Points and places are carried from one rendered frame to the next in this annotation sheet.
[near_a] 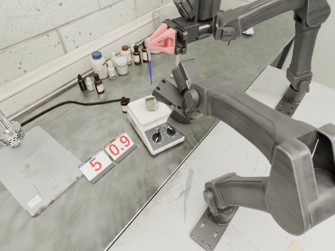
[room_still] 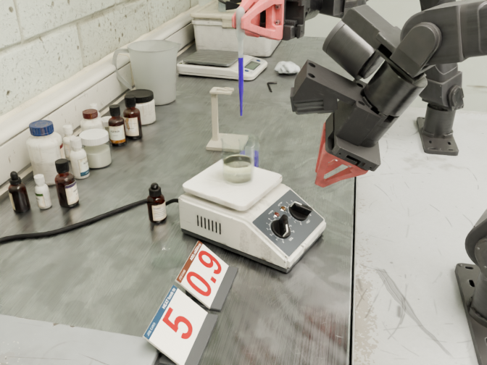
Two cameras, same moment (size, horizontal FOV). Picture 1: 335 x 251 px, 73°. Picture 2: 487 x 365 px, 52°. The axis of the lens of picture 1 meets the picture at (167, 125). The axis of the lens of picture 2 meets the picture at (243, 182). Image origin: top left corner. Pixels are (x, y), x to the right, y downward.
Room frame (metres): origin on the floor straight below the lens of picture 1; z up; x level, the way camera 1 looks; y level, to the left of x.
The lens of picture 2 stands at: (-0.05, 0.36, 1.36)
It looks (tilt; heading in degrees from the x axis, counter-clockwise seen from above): 29 degrees down; 334
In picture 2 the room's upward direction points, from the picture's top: straight up
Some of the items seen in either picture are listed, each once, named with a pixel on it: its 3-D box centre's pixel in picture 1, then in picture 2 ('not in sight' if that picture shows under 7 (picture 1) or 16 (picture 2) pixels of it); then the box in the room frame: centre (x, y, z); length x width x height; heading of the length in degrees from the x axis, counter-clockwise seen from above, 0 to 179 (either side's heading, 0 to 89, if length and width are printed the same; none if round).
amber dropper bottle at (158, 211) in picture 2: (124, 103); (156, 200); (0.65, 0.17, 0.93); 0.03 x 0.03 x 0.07
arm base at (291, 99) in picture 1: (294, 93); (438, 120); (0.71, -0.52, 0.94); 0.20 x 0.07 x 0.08; 142
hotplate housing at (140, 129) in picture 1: (153, 121); (246, 211); (0.55, 0.05, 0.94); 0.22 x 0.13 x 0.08; 31
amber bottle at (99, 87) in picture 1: (97, 82); (65, 182); (0.77, 0.29, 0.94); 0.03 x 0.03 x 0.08
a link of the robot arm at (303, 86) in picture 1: (299, 81); (443, 94); (0.70, -0.51, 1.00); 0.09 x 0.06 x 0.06; 6
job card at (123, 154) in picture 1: (120, 146); (208, 274); (0.46, 0.16, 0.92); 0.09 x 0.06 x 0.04; 139
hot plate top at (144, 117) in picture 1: (149, 108); (232, 182); (0.58, 0.06, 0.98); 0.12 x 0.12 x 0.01; 31
